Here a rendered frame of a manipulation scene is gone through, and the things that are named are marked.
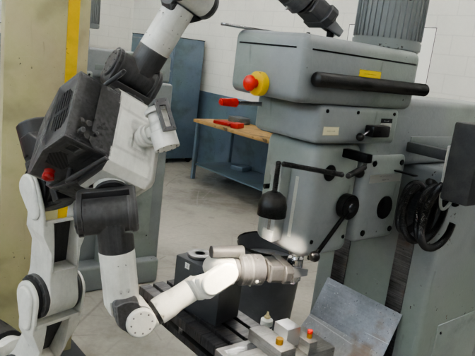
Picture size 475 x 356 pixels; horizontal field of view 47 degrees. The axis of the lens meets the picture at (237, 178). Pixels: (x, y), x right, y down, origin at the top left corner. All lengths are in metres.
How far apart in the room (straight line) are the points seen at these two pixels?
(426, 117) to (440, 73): 4.46
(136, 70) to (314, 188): 0.59
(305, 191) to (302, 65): 0.35
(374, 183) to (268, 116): 0.36
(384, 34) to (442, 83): 4.58
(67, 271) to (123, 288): 0.44
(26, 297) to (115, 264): 0.51
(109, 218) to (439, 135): 1.06
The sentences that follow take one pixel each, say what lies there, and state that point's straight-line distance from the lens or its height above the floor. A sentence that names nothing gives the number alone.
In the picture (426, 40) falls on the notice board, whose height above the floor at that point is 2.23.
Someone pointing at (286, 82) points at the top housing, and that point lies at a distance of 1.30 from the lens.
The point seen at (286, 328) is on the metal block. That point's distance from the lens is 1.66.
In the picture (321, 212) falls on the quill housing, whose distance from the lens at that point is 1.47.
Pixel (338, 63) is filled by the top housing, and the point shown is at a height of 1.83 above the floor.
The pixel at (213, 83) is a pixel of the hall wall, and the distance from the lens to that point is 8.91.
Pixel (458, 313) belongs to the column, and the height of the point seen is 1.07.
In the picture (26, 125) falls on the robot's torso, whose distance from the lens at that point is 1.78.
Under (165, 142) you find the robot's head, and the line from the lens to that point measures 1.37.
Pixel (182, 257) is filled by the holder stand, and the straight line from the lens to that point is 1.95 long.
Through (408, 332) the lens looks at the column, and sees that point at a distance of 1.88.
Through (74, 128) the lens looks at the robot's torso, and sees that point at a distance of 1.35.
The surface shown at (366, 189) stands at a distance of 1.56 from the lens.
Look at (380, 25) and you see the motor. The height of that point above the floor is 1.95.
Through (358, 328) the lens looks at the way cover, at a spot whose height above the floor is 0.98.
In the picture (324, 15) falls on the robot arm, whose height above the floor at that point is 1.95.
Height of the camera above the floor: 1.82
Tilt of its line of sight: 13 degrees down
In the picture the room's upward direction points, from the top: 7 degrees clockwise
